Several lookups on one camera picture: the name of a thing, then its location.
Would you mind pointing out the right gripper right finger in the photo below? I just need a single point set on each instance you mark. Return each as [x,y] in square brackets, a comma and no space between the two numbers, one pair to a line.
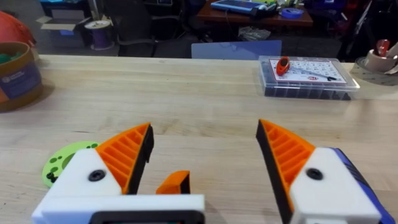
[323,196]

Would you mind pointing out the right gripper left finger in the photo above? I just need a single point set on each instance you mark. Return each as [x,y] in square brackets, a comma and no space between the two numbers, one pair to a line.
[84,168]

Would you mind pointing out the green disc with holes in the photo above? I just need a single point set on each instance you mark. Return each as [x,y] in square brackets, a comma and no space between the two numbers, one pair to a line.
[59,161]

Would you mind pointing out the orange ribbed wedge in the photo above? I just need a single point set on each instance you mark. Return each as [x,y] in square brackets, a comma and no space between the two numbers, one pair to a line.
[172,184]

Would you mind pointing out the brown tub with toys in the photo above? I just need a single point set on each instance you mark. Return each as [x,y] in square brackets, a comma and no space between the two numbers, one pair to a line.
[17,77]

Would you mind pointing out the clear plastic parts box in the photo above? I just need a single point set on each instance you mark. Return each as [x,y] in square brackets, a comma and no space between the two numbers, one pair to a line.
[311,82]

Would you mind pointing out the open cardboard box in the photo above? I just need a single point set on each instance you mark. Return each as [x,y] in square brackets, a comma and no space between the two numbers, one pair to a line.
[63,29]

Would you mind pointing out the beige tape roll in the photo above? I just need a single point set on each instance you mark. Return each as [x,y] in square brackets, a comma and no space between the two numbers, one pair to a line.
[377,63]

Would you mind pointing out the black office chair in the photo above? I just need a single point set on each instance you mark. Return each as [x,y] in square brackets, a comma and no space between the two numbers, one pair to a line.
[136,28]

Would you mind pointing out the blue flat panel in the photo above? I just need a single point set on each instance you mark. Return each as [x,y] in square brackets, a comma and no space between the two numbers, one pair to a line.
[236,49]

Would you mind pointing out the brown wooden desk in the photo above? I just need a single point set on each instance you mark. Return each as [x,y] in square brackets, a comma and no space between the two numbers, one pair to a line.
[255,20]

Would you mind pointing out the blue flat board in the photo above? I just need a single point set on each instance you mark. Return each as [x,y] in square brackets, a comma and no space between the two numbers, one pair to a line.
[236,5]

